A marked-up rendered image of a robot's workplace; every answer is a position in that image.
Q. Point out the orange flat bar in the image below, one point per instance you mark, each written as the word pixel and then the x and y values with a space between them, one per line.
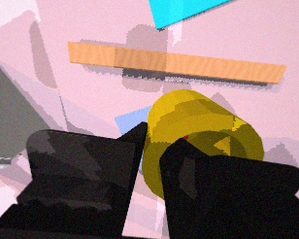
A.
pixel 175 63

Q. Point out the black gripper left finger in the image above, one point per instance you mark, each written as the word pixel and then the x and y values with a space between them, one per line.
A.
pixel 91 157

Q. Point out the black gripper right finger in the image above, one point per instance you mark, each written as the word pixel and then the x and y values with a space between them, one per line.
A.
pixel 192 179

